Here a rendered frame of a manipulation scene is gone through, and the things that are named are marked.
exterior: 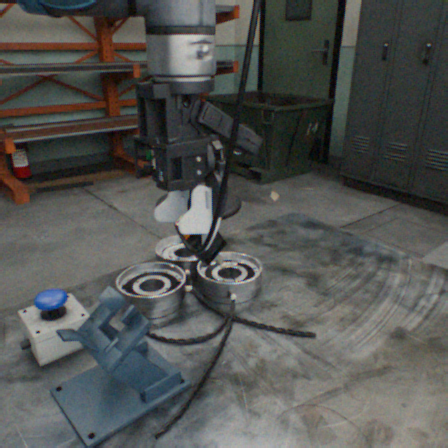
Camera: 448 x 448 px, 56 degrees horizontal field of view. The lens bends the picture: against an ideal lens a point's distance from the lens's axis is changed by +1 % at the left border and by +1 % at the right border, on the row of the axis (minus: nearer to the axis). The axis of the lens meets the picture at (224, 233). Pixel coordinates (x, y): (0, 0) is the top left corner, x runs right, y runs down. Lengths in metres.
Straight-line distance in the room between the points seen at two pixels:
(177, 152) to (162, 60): 0.09
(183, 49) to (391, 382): 0.44
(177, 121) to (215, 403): 0.32
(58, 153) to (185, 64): 4.09
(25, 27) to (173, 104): 3.95
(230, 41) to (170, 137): 5.00
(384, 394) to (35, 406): 0.39
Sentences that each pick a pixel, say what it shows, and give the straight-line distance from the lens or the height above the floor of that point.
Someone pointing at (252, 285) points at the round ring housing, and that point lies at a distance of 0.65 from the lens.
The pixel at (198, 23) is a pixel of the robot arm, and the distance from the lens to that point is 0.47.
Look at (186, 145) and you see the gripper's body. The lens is 0.47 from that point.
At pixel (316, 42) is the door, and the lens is 4.59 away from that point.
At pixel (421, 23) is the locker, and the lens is 3.45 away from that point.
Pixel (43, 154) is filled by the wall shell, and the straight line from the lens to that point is 4.49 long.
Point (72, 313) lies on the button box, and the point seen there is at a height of 0.84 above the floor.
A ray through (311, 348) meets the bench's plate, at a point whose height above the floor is 0.80.
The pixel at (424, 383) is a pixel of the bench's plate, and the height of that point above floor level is 0.80.
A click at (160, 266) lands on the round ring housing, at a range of 0.70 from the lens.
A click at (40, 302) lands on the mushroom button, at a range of 0.58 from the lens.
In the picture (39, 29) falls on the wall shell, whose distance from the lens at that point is 4.43.
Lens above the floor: 1.17
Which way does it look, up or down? 25 degrees down
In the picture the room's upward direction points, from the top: straight up
